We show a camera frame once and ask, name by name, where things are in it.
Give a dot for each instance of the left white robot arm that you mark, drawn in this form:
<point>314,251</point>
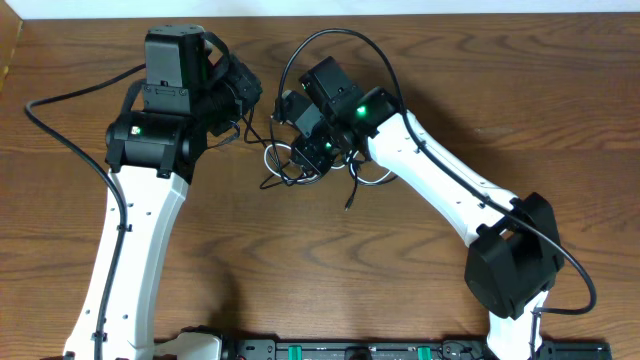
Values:
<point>194,88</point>

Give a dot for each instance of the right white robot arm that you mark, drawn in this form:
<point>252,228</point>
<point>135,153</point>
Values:
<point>513,244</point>

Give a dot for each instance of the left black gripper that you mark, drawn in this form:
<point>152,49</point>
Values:
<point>251,82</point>

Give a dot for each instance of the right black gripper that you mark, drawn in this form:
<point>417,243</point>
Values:
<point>303,148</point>

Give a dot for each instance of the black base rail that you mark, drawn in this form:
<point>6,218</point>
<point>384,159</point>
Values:
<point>269,349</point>

